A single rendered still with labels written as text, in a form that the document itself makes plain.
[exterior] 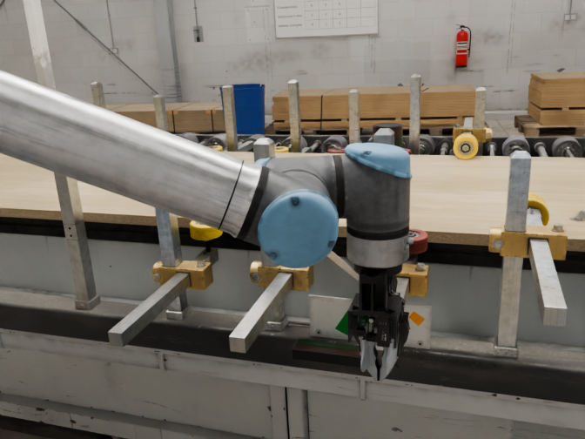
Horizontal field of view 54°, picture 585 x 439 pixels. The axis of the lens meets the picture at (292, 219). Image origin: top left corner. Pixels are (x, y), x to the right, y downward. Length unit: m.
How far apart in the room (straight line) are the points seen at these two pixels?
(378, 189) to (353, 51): 7.55
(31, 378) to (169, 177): 1.67
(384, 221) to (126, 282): 1.10
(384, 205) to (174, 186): 0.30
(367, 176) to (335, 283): 0.75
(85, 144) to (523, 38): 7.90
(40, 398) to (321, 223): 1.76
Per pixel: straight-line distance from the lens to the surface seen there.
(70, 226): 1.50
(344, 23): 8.29
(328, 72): 8.37
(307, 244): 0.64
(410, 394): 1.38
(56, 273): 1.90
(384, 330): 0.85
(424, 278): 1.20
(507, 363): 1.27
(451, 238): 1.35
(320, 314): 1.28
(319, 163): 0.79
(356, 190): 0.78
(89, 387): 2.10
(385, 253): 0.81
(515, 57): 8.37
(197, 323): 1.41
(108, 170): 0.65
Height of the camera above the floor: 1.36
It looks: 19 degrees down
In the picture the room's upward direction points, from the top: 3 degrees counter-clockwise
